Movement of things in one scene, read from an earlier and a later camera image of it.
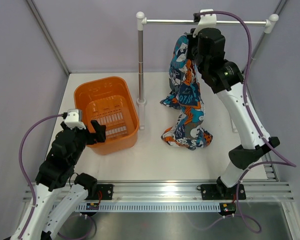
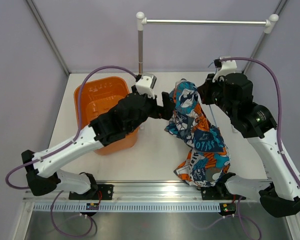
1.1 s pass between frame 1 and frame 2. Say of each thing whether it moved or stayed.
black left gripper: moved
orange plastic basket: stayed
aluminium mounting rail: stayed
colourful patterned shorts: moved
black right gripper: moved
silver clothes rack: stayed
